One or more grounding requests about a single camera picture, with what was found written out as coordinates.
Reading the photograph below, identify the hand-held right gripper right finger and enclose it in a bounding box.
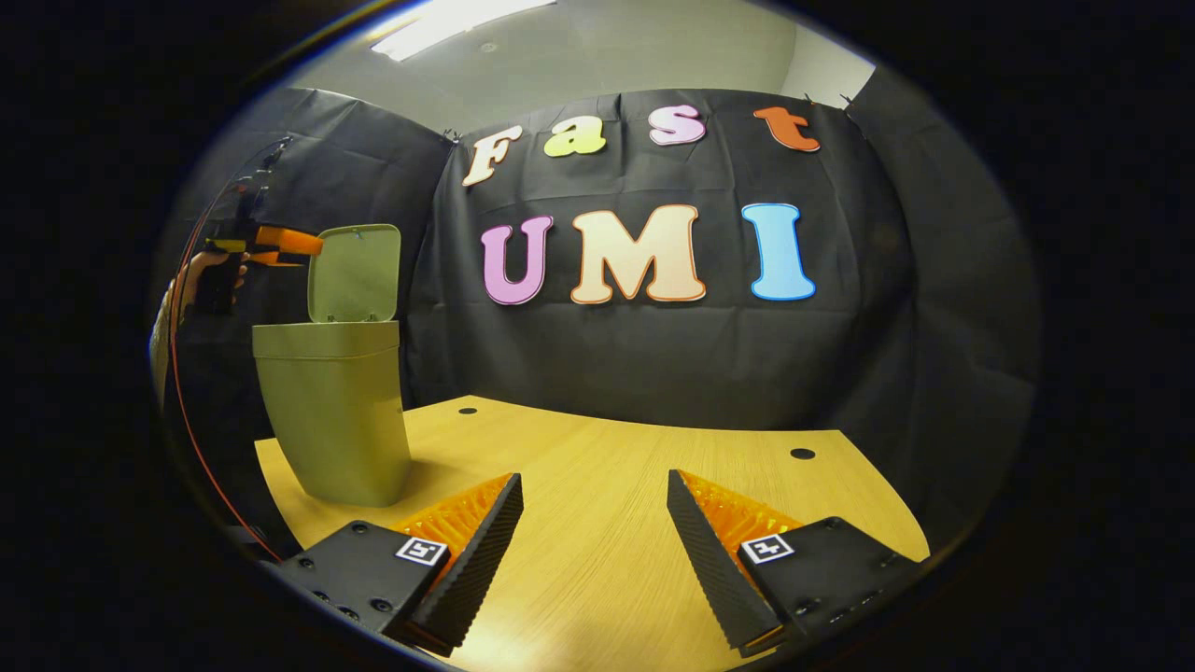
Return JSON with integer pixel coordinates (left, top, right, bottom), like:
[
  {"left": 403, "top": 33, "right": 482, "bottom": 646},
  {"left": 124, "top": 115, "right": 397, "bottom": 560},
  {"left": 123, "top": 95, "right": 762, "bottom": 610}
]
[{"left": 667, "top": 469, "right": 930, "bottom": 656}]

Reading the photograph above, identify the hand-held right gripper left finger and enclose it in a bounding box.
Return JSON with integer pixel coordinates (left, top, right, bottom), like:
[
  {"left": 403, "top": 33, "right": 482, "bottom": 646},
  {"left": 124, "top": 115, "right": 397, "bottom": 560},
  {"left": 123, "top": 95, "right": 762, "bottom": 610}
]
[{"left": 275, "top": 472, "right": 524, "bottom": 656}]

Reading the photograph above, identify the green desktop garbage bin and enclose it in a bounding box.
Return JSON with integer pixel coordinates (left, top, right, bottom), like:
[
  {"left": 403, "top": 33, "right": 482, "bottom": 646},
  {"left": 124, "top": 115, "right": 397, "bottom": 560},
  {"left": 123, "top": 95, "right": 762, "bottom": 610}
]
[{"left": 252, "top": 224, "right": 413, "bottom": 508}]

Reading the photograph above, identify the wooden desktop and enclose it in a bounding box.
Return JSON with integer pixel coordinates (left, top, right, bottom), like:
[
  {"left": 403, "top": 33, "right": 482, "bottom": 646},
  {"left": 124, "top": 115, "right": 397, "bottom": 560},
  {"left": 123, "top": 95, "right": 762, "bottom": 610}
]
[{"left": 255, "top": 395, "right": 932, "bottom": 672}]

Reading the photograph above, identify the black backdrop cloth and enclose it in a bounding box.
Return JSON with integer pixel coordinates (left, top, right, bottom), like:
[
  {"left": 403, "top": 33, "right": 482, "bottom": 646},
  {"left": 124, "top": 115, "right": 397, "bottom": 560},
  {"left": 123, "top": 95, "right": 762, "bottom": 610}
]
[{"left": 154, "top": 65, "right": 1042, "bottom": 552}]

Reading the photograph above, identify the ceiling light panel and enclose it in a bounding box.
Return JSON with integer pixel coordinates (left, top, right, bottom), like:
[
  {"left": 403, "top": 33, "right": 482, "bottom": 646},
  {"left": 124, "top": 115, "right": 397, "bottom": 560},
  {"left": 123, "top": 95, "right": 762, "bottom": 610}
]
[{"left": 371, "top": 0, "right": 561, "bottom": 63}]

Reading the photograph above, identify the red cable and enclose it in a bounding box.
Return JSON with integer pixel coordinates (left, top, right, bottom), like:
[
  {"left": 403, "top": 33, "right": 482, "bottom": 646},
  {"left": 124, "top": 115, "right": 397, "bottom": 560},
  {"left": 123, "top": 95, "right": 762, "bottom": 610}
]
[{"left": 168, "top": 140, "right": 283, "bottom": 563}]

